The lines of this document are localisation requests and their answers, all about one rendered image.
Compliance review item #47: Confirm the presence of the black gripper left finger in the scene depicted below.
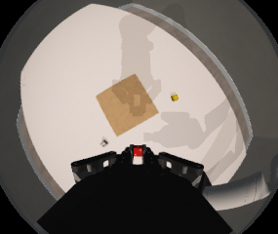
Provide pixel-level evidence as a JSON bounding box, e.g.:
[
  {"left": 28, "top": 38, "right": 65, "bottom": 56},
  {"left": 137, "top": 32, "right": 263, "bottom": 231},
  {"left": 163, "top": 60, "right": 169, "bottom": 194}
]
[{"left": 70, "top": 144, "right": 134, "bottom": 183}]

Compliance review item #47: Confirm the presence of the brown square mat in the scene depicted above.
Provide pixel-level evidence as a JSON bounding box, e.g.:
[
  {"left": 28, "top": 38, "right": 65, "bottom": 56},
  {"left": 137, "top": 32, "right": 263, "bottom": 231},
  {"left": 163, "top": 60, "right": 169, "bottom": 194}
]
[{"left": 96, "top": 73, "right": 159, "bottom": 137}]

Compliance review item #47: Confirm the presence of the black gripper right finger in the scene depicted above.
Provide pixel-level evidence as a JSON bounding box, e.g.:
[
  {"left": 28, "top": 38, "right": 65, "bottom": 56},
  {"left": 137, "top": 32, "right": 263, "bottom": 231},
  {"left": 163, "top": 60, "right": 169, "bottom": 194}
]
[{"left": 142, "top": 144, "right": 204, "bottom": 188}]

